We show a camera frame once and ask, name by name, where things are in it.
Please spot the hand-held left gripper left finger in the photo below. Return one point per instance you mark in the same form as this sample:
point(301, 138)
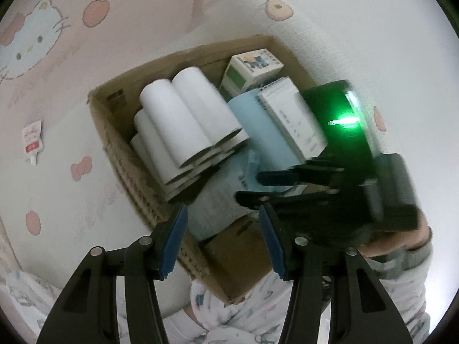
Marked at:
point(174, 243)

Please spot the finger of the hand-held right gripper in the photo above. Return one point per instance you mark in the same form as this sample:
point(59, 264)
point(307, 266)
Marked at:
point(294, 204)
point(304, 176)

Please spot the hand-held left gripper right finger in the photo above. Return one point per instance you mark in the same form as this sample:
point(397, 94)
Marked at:
point(274, 247)

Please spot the brown cardboard box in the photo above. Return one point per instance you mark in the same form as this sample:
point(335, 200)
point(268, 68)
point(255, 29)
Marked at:
point(236, 254)

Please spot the light blue wet wipes pack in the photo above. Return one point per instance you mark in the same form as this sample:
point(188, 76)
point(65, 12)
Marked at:
point(215, 204)

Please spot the person's right forearm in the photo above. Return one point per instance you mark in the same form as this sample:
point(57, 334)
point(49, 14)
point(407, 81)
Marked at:
point(398, 267)

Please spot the person's right hand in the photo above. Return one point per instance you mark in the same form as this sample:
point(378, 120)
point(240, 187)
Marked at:
point(405, 240)

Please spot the white flat box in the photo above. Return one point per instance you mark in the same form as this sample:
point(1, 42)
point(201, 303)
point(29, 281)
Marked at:
point(290, 114)

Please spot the light blue paper roll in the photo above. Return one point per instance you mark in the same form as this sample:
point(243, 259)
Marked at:
point(258, 125)

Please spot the white peach print bolster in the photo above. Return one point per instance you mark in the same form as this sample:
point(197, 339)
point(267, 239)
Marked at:
point(304, 43)

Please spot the green and white carton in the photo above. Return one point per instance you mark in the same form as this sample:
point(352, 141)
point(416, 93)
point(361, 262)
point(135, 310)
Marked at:
point(247, 71)

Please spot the pink cat print mat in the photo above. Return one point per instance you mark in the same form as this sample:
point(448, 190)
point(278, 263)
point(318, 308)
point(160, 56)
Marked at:
point(71, 186)

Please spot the red and white sachet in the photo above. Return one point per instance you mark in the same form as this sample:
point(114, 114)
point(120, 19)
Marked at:
point(32, 139)

